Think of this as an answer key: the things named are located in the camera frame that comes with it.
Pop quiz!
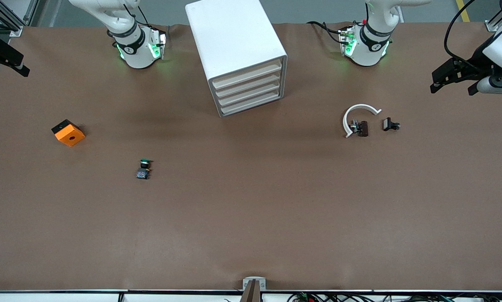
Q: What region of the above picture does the brown table cover sheet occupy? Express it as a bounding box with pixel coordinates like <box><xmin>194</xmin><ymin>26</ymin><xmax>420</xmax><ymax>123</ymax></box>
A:
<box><xmin>0</xmin><ymin>21</ymin><xmax>502</xmax><ymax>292</ymax></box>

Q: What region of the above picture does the green push button switch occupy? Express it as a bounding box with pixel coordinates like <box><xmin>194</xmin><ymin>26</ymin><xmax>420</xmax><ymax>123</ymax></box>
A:
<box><xmin>136</xmin><ymin>159</ymin><xmax>153</xmax><ymax>180</ymax></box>

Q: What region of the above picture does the aluminium frame profile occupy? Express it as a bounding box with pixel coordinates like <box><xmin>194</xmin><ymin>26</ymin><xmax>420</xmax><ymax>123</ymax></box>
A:
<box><xmin>485</xmin><ymin>0</ymin><xmax>502</xmax><ymax>33</ymax></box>
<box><xmin>0</xmin><ymin>0</ymin><xmax>39</xmax><ymax>36</ymax></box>

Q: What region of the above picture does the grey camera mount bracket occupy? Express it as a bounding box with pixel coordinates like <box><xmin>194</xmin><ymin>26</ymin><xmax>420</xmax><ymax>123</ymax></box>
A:
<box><xmin>240</xmin><ymin>276</ymin><xmax>267</xmax><ymax>302</ymax></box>

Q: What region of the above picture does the orange box with black base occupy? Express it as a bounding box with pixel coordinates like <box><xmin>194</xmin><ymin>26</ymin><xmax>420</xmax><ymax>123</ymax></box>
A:
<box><xmin>51</xmin><ymin>119</ymin><xmax>86</xmax><ymax>147</ymax></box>

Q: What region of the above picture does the black arm base cable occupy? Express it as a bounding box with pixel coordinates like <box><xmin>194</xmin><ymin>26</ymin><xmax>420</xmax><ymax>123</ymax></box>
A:
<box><xmin>307</xmin><ymin>20</ymin><xmax>346</xmax><ymax>45</ymax></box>

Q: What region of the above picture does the dark brown electrical component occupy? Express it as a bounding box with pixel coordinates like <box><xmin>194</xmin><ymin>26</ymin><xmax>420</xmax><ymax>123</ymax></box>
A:
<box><xmin>350</xmin><ymin>120</ymin><xmax>369</xmax><ymax>138</ymax></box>

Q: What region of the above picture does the white drawer cabinet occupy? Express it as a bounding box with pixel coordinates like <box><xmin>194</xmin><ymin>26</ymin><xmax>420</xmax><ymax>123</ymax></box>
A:
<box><xmin>185</xmin><ymin>0</ymin><xmax>288</xmax><ymax>118</ymax></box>

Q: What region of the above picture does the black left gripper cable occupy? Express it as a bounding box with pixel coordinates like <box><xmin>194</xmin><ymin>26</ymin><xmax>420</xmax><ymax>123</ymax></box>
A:
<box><xmin>444</xmin><ymin>0</ymin><xmax>477</xmax><ymax>63</ymax></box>

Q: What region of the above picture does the white curved plastic ring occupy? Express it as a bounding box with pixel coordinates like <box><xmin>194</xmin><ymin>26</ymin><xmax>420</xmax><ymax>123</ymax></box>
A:
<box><xmin>343</xmin><ymin>104</ymin><xmax>382</xmax><ymax>139</ymax></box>

